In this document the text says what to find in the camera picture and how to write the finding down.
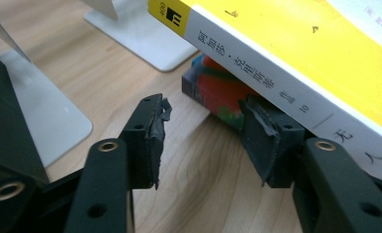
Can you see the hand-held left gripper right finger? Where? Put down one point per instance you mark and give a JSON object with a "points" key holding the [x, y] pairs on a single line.
{"points": [[263, 152]]}

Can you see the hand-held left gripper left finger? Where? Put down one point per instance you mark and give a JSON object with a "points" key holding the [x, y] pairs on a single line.
{"points": [[143, 155]]}

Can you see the red and blue illustrated book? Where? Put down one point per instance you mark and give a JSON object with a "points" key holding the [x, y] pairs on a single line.
{"points": [[217, 90]]}

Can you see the white expandable book stand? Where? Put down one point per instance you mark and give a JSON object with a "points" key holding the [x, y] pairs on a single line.
{"points": [[49, 113]]}

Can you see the yellow book with white spine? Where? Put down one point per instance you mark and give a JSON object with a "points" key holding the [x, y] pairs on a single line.
{"points": [[276, 32]]}

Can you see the black book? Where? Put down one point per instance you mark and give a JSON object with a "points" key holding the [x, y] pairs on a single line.
{"points": [[7, 123]]}

